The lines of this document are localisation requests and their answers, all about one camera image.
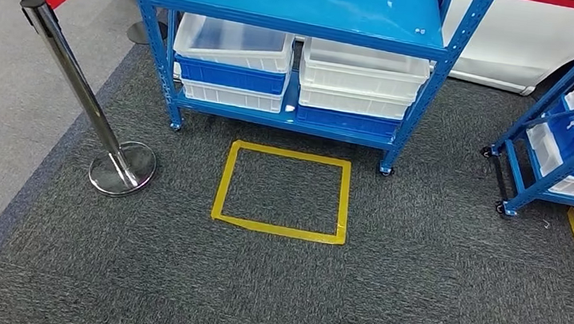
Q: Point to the small metal screw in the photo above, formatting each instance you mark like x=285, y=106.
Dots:
x=418, y=31

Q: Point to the chrome barrier stanchion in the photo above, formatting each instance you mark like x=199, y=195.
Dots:
x=72, y=74

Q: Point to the white car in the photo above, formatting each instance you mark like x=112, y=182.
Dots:
x=518, y=46

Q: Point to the black barrier post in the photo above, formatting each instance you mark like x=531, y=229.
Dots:
x=140, y=33

